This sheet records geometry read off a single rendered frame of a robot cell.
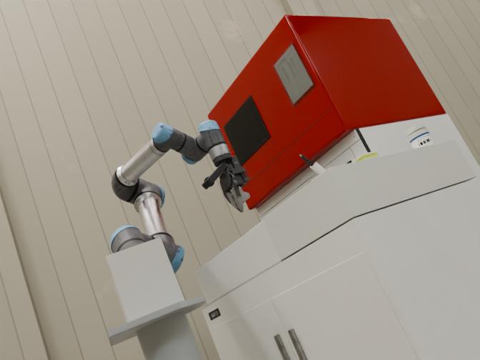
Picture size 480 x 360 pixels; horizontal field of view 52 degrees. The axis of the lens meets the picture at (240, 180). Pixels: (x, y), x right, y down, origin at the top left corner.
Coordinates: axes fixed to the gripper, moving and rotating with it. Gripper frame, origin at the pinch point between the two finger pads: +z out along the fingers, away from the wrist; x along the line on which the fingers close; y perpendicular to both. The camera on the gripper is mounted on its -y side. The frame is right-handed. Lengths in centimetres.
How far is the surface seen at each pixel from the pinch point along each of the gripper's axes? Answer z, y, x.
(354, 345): 54, -4, -30
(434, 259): 42, 18, -50
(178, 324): 29.1, -35.1, 3.1
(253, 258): 18.4, -4.1, -2.3
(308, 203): 13.9, -3.4, -37.2
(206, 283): 16.4, -4.9, 34.3
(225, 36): -242, 213, 201
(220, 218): -59, 134, 224
